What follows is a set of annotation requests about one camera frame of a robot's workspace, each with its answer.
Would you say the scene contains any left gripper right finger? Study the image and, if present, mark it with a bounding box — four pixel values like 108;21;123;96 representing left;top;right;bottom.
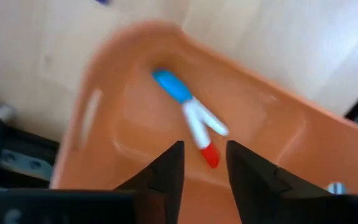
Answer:
226;140;358;224

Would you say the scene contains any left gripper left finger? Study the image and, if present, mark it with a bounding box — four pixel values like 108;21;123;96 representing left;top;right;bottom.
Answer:
0;141;185;224

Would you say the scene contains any red cap fine marker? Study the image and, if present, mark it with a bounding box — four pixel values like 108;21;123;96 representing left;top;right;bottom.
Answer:
181;99;221;169

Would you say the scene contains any light blue cap fine marker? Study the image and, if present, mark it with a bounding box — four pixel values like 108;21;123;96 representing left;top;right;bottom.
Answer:
152;68;230;137

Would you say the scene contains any orange plastic bin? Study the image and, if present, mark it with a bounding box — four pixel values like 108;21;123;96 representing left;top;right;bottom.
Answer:
50;19;358;224

